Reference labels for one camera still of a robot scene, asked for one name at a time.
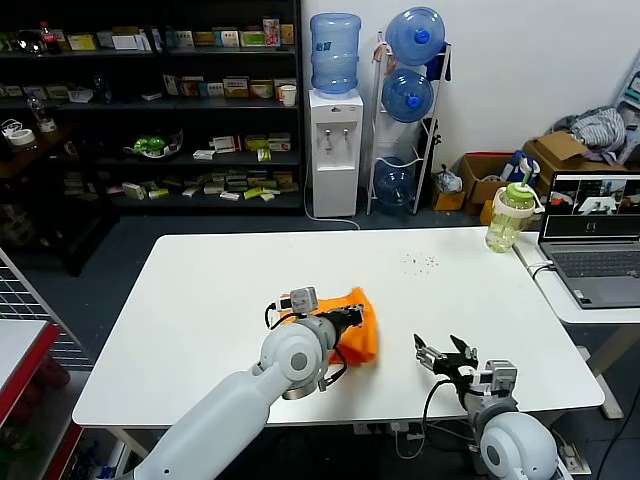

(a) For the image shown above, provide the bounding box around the black shelf unit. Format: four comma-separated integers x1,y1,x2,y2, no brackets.
0,0,305,216

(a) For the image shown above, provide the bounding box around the red white cabinet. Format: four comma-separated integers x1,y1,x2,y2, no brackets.
0,317,86,480

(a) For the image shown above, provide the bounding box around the white side table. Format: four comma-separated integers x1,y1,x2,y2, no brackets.
512,230,640,421

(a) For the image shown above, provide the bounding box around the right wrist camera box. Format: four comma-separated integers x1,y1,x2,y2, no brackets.
482,358,519,396

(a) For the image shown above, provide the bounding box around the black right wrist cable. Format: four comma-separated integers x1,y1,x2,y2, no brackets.
422,379,474,446

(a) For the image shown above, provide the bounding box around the blue white bag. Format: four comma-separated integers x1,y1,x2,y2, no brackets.
501,151,543,185

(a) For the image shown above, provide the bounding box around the white wire grid panel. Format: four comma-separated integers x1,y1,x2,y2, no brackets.
0,243,94,369

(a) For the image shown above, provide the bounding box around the clear plastic bottle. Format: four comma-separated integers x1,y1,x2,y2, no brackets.
27,93,55,131

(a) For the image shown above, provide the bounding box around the grey pile of clothes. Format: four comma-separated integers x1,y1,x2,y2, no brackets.
551,107,628,165

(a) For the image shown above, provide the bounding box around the orange t-shirt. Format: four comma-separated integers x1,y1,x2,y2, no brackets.
314,286,380,368

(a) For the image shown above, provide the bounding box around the dark brown table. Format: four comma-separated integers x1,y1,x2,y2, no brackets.
0,121,120,276

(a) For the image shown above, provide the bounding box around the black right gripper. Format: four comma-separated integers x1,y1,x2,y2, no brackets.
413,333,480,389

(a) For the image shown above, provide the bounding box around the green drink bottle with straw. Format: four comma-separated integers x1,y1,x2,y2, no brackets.
485,166,545,254

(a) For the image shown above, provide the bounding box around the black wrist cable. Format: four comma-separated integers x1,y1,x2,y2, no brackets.
264,299,349,394
422,379,474,446

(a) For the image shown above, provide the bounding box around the yellow white medicine box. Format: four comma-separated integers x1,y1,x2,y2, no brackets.
223,76,250,99

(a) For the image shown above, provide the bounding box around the large cardboard box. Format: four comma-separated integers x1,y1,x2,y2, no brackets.
523,131,625,198

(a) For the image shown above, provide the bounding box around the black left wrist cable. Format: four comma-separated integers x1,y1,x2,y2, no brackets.
264,299,349,394

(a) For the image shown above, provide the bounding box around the small yellow cardboard box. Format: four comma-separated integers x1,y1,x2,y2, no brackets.
431,190,466,213

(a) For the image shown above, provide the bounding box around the white round device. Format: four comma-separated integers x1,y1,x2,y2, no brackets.
2,118,37,149

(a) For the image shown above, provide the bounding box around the light grey plastic stand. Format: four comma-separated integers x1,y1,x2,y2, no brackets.
613,63,640,130

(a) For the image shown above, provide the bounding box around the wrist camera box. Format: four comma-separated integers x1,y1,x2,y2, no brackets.
279,286,319,316
482,358,519,396

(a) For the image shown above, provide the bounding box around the open cardboard box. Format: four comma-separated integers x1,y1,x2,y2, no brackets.
458,152,518,216

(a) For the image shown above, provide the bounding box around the grey floor power strip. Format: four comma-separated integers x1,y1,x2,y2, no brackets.
559,442,584,474

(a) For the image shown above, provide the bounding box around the knotted plastic bag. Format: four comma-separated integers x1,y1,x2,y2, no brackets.
433,169,463,194

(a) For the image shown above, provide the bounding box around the cola bottle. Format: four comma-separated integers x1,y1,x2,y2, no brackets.
40,20,64,55

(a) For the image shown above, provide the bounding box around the blue water jug with label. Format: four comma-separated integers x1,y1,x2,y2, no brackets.
309,12,362,98

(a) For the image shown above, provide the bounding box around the black stand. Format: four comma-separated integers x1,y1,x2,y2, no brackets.
417,118,443,210

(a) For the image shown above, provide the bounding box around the grey laptop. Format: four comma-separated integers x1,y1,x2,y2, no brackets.
538,171,640,310

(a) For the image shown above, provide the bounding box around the clear glass dome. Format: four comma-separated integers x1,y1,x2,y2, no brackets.
18,28,47,53

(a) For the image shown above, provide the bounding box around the white dispenser power cord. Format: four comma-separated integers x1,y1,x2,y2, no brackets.
302,164,361,232

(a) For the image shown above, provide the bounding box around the white metal jug rack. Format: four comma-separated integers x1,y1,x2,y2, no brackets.
366,31,453,216

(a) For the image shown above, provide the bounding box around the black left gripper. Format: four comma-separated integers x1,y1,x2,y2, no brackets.
324,305,365,346

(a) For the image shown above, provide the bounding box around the bowl of green fruit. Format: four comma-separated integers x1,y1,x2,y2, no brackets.
122,127,185,161

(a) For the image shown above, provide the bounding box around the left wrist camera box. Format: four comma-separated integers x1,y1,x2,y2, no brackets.
279,286,319,316

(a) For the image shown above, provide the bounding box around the white water dispenser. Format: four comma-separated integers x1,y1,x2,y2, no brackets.
308,89,364,219

